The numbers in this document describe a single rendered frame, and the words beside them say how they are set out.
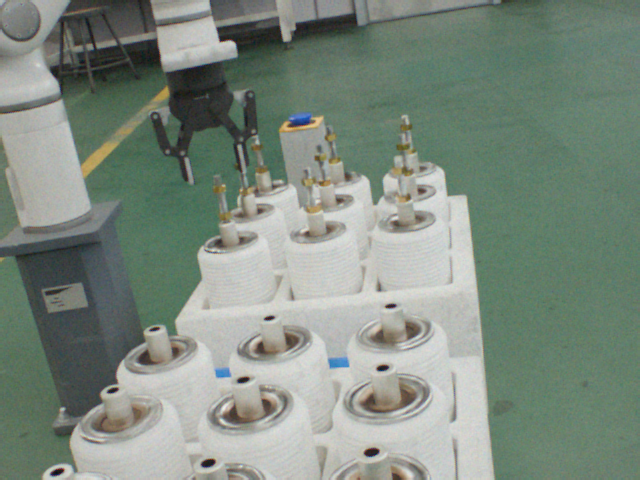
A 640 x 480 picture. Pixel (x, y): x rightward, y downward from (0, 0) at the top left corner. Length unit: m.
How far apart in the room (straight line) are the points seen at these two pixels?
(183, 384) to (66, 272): 0.42
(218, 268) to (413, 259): 0.25
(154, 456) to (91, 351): 0.52
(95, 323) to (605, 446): 0.69
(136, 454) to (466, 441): 0.29
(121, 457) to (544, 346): 0.74
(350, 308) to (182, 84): 0.35
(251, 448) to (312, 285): 0.44
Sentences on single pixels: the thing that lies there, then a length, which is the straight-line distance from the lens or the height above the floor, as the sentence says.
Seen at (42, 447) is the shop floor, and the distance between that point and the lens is 1.32.
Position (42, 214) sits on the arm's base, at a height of 0.33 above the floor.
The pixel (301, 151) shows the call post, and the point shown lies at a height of 0.27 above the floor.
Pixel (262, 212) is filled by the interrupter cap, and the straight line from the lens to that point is 1.25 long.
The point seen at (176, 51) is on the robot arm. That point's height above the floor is 0.52.
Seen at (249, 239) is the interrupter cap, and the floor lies 0.25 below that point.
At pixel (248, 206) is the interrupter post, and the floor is 0.27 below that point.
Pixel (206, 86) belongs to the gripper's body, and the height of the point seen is 0.47.
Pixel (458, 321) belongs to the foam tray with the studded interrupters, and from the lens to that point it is 1.08.
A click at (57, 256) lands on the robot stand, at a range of 1.21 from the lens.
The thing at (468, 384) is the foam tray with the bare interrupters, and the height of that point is 0.18.
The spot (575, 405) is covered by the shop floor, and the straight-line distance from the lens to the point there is 1.16.
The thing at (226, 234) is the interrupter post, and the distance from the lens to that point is 1.14.
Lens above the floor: 0.62
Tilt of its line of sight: 19 degrees down
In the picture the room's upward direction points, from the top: 10 degrees counter-clockwise
